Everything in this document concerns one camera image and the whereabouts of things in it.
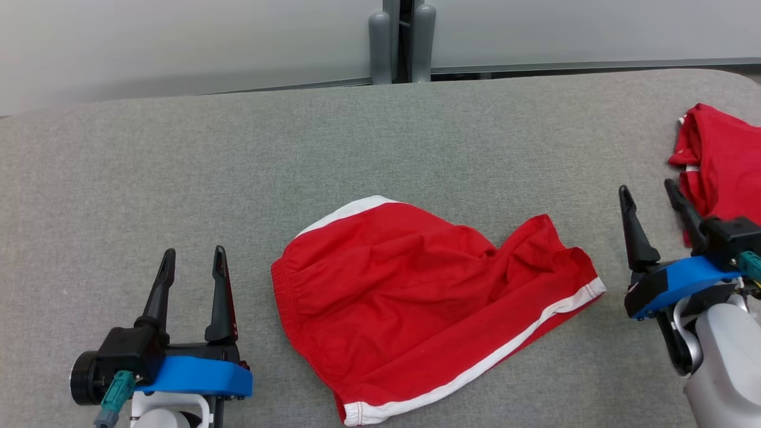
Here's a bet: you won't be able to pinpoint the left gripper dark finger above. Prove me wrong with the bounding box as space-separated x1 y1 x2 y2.
205 245 239 344
135 248 177 332

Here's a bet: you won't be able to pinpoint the red shorts with white trim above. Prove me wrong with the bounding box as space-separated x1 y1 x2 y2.
271 195 607 427

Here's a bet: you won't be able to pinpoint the red white basketball jersey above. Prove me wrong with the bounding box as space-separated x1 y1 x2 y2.
669 103 761 247

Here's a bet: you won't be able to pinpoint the grey rounded partition post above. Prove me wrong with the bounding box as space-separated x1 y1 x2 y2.
369 12 392 85
411 5 437 83

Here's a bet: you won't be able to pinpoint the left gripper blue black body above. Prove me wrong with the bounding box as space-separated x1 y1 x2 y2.
136 342 254 399

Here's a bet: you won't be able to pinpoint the grey partition frame with gap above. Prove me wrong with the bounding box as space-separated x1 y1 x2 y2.
382 0 426 83

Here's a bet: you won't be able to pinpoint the grey partition base rail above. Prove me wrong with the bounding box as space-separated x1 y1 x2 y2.
196 77 372 96
429 56 761 75

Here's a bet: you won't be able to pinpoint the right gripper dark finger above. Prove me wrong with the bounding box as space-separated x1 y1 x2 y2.
664 178 709 254
618 185 662 272

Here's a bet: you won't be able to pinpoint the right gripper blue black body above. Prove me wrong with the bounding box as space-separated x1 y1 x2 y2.
624 254 744 322

